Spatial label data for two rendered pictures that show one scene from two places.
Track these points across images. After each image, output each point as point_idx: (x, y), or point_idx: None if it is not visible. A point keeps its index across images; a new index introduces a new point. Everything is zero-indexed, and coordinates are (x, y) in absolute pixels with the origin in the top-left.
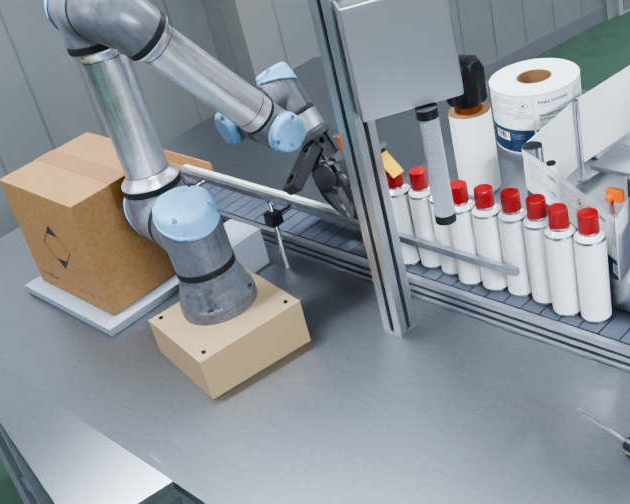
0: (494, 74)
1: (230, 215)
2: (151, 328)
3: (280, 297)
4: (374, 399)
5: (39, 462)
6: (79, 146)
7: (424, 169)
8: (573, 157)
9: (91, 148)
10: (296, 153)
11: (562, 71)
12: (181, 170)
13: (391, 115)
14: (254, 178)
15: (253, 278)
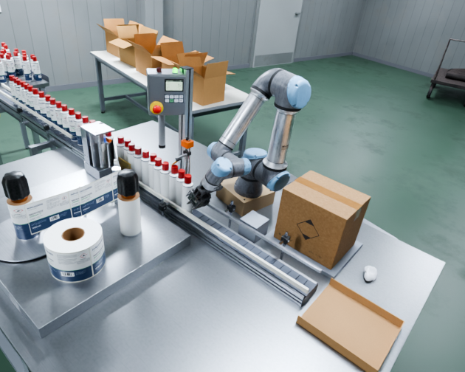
0: (91, 245)
1: (263, 249)
2: (274, 194)
3: (224, 184)
4: (195, 176)
5: (296, 178)
6: (340, 207)
7: (162, 162)
8: (88, 207)
9: (331, 203)
10: (236, 331)
11: (55, 232)
12: (297, 255)
13: (156, 364)
14: (263, 308)
15: (237, 195)
